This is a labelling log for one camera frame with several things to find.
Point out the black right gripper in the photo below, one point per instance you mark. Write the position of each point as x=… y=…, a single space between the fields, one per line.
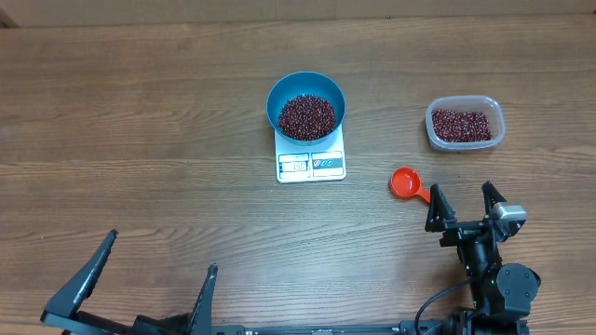
x=438 y=220

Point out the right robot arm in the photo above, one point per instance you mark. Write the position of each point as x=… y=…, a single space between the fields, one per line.
x=502 y=294

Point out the clear plastic container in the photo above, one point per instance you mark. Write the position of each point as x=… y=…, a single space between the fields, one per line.
x=469 y=103

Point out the blue bowl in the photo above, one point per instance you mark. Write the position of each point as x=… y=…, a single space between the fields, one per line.
x=303 y=83

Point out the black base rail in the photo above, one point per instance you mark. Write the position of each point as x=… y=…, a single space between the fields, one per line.
x=349 y=330

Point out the white digital kitchen scale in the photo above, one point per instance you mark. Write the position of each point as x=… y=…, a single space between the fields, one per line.
x=324 y=161

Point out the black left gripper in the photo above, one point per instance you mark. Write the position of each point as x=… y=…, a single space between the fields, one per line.
x=77 y=322

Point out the red beans in bowl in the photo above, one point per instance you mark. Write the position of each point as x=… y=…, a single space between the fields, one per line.
x=307 y=118

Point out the red measuring scoop blue handle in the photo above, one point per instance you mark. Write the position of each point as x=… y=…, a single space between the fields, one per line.
x=405 y=182

